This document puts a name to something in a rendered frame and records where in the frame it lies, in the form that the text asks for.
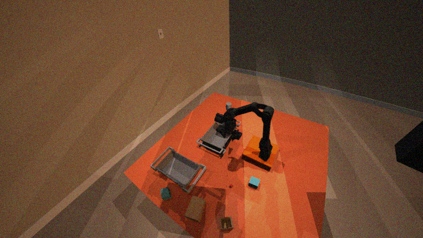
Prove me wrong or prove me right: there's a teal cube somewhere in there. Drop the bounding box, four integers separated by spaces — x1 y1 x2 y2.
248 176 260 189
161 187 171 200

